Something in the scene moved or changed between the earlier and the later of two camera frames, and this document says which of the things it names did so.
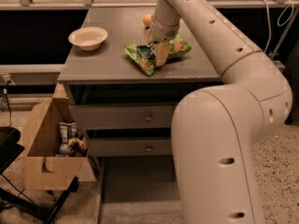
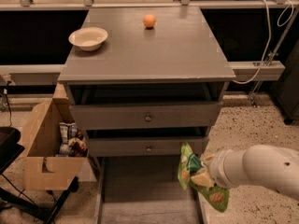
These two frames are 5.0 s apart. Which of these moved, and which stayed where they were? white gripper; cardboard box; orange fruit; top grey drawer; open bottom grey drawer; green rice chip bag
Moved: white gripper; green rice chip bag
Stayed: top grey drawer; open bottom grey drawer; cardboard box; orange fruit
